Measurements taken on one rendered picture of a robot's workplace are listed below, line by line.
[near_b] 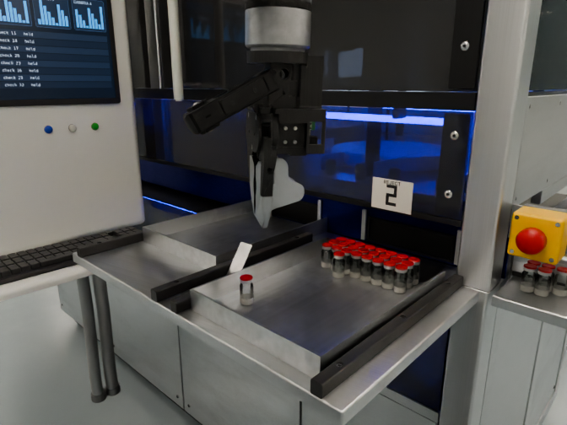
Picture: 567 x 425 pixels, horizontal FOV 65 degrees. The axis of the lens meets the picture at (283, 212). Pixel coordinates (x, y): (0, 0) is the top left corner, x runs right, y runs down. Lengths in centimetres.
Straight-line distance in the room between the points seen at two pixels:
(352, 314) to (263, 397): 70
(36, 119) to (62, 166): 13
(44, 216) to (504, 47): 112
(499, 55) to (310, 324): 49
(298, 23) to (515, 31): 37
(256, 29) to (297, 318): 41
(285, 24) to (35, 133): 90
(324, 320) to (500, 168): 37
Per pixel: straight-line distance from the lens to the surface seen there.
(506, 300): 84
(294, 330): 66
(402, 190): 85
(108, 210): 139
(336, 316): 70
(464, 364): 92
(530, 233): 75
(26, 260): 120
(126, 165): 139
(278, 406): 133
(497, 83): 78
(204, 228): 110
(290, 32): 51
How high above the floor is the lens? 122
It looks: 16 degrees down
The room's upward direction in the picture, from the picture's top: straight up
